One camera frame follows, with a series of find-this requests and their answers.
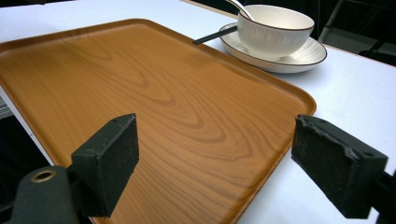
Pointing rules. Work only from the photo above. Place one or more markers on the white plate with dark rim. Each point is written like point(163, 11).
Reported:
point(299, 57)

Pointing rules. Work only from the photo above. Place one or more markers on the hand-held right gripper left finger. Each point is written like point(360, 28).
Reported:
point(106, 168)

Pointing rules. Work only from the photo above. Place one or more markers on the metal stand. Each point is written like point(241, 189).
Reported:
point(348, 25)

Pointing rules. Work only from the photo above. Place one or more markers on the black chopstick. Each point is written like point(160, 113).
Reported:
point(214, 35)

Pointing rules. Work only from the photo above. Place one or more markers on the white ribbed bowl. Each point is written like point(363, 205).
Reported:
point(274, 34)

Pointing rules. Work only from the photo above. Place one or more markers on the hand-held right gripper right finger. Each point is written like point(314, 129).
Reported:
point(336, 169)

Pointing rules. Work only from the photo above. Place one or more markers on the wooden tray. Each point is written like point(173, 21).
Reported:
point(162, 102)

